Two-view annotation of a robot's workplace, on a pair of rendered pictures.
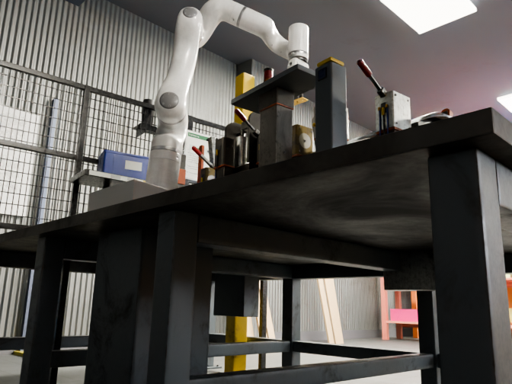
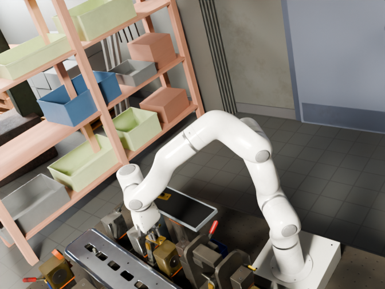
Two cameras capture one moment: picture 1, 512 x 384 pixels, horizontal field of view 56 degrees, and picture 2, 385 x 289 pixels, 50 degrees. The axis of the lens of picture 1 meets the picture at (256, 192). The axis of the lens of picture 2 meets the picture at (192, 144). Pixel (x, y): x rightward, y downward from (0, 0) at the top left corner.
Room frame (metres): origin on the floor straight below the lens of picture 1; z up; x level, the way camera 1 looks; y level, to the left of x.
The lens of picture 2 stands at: (3.03, 0.09, 2.34)
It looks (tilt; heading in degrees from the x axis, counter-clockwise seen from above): 31 degrees down; 181
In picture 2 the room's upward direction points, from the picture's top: 16 degrees counter-clockwise
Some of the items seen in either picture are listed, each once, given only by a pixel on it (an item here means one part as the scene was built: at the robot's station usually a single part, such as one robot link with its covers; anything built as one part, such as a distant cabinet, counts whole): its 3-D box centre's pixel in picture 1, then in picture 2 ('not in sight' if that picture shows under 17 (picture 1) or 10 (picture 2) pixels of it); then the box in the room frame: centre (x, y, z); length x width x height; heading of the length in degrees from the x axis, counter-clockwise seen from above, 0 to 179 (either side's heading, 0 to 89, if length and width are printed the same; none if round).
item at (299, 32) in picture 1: (298, 41); (133, 184); (1.82, -0.16, 1.51); 0.09 x 0.08 x 0.13; 3
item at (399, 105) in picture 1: (392, 152); (125, 240); (1.37, -0.41, 0.88); 0.12 x 0.07 x 0.36; 128
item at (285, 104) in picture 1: (275, 154); (190, 241); (1.56, -0.06, 0.92); 0.10 x 0.08 x 0.45; 38
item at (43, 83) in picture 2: not in sight; (66, 80); (-2.42, -1.36, 0.55); 1.11 x 0.74 x 1.10; 44
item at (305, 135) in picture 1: (296, 177); (178, 276); (1.72, -0.15, 0.89); 0.12 x 0.08 x 0.38; 128
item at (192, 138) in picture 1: (199, 157); not in sight; (2.82, 0.35, 1.30); 0.23 x 0.02 x 0.31; 128
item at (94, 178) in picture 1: (161, 190); not in sight; (2.54, 0.52, 1.02); 0.90 x 0.22 x 0.03; 128
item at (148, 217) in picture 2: (298, 72); (145, 213); (1.81, -0.16, 1.36); 0.10 x 0.07 x 0.11; 134
